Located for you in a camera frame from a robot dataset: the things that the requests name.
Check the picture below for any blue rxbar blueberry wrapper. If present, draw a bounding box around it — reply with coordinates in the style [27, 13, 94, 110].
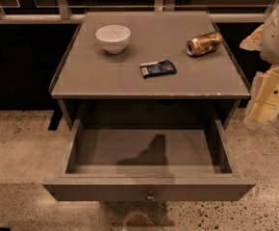
[139, 60, 177, 78]

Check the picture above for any crushed gold soda can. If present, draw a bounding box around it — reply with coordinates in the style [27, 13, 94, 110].
[186, 32, 223, 57]

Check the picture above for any open grey top drawer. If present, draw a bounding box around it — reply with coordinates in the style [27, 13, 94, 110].
[43, 119, 255, 201]

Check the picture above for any grey cabinet with top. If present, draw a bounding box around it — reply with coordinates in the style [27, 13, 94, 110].
[50, 12, 249, 124]

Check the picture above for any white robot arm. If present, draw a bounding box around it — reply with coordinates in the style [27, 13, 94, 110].
[240, 4, 279, 129]

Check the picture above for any white ceramic bowl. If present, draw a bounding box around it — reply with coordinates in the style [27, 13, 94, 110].
[95, 25, 131, 54]

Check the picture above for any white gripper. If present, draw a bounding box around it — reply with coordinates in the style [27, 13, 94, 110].
[240, 25, 279, 128]

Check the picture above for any metal drawer knob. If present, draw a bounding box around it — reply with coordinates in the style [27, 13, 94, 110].
[146, 191, 155, 201]

